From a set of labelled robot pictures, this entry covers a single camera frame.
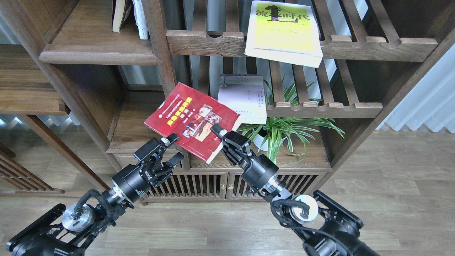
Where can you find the white curtain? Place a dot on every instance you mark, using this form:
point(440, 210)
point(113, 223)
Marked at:
point(431, 102)

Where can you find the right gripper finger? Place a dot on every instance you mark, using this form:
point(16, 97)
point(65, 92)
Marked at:
point(218, 130)

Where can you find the yellow cover book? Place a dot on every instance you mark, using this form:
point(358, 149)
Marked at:
point(283, 32)

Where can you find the upright white book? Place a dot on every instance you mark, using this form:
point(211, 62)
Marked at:
point(140, 19)

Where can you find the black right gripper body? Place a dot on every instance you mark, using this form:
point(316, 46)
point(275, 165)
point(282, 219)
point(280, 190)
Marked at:
point(259, 171)

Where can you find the right slatted cabinet door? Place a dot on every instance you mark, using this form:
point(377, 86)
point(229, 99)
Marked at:
point(296, 183)

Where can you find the wooden side shelf unit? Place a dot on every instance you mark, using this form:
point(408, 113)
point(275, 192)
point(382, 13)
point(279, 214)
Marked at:
point(27, 93)

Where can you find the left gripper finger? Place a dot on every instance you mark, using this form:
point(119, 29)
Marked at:
point(169, 140)
point(175, 160)

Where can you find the pale purple white book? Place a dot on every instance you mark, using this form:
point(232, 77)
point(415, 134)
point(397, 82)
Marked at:
point(245, 95)

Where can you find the red cover book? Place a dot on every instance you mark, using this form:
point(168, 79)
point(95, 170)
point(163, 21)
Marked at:
point(190, 114)

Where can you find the green spider plant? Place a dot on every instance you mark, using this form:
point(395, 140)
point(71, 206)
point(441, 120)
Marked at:
point(280, 128)

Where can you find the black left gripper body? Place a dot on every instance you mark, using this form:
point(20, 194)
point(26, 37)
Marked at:
point(133, 181)

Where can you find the small wooden drawer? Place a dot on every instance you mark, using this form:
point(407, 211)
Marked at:
point(125, 159)

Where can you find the white plant pot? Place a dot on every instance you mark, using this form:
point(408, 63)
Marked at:
point(261, 140)

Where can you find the dark wooden bookshelf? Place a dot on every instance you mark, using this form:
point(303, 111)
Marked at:
point(114, 81)

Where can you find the left slatted cabinet door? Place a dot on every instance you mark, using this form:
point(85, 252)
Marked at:
point(190, 187)

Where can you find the slatted cabinet door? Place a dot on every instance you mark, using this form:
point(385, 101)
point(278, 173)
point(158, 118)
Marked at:
point(190, 187)
point(296, 183)

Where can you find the upright tan book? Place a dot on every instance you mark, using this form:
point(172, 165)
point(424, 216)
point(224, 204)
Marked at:
point(120, 13)

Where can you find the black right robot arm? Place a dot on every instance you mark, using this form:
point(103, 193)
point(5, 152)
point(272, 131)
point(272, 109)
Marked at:
point(325, 227)

